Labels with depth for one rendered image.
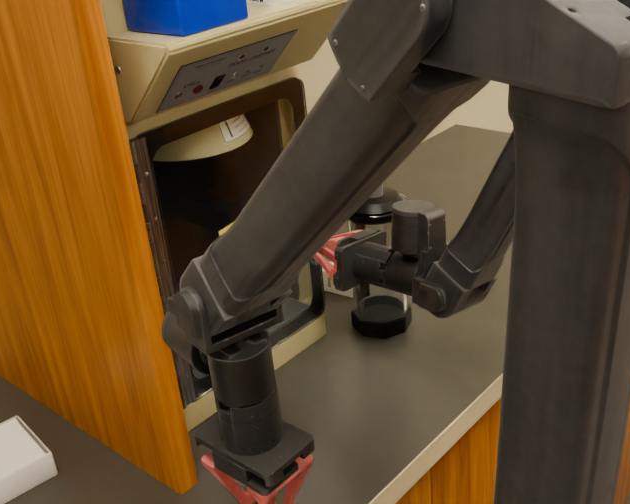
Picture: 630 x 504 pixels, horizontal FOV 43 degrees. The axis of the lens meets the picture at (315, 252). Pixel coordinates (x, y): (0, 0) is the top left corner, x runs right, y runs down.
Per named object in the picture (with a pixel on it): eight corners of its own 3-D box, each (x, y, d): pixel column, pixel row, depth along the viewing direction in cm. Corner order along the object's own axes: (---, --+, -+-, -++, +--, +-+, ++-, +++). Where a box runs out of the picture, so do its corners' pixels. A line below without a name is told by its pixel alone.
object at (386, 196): (337, 212, 131) (334, 174, 128) (387, 199, 134) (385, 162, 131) (362, 232, 123) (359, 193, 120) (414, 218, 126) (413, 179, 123)
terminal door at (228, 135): (182, 406, 113) (128, 137, 95) (323, 311, 133) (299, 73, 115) (186, 408, 113) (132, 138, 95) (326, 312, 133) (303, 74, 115)
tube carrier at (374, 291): (339, 311, 140) (329, 199, 130) (394, 295, 143) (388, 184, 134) (367, 341, 131) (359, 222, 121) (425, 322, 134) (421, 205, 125)
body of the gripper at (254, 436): (242, 413, 81) (232, 352, 78) (318, 452, 75) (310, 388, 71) (194, 448, 77) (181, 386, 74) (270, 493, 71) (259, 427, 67)
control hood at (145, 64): (116, 123, 94) (98, 37, 90) (300, 57, 115) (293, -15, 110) (179, 137, 87) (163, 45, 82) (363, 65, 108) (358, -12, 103)
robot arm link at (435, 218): (441, 316, 100) (483, 297, 106) (445, 229, 96) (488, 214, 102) (372, 290, 108) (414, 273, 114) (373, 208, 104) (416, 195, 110)
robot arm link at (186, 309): (190, 300, 64) (278, 264, 68) (127, 255, 72) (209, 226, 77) (210, 421, 69) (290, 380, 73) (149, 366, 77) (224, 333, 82)
